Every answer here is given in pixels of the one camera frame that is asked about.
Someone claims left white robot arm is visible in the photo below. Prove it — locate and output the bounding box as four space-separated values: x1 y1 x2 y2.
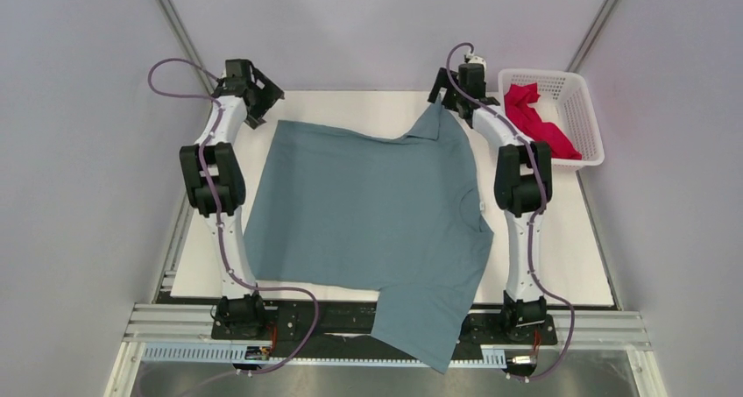
179 59 284 340

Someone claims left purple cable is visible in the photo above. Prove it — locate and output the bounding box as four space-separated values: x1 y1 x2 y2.
146 58 322 378

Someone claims white plastic basket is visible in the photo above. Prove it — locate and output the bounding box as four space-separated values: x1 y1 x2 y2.
498 68 605 171

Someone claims purple cable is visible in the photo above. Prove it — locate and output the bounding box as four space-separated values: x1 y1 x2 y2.
445 42 577 383
146 58 322 378

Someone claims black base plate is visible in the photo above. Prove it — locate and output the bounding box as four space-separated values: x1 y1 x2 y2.
156 289 619 362

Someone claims corner metal post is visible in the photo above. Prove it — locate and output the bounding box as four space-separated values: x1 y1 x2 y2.
566 0 621 73
155 0 206 68

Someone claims slotted cable duct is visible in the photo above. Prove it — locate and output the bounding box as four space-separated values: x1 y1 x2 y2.
141 343 507 369

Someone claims red t-shirt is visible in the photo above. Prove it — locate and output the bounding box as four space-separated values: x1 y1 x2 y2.
504 83 583 160

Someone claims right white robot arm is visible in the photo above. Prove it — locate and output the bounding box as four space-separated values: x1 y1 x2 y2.
428 62 552 344

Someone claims left corner metal post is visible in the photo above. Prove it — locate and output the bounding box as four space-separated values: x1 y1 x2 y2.
155 0 206 68

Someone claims right corner metal post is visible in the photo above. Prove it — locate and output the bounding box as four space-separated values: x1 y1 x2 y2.
566 0 621 73

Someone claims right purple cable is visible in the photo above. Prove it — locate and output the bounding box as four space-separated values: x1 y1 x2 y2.
445 42 577 383

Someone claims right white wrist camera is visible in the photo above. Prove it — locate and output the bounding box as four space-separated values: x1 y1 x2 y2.
464 53 486 68

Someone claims teal blue t-shirt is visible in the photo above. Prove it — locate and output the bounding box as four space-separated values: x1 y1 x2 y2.
244 103 493 372

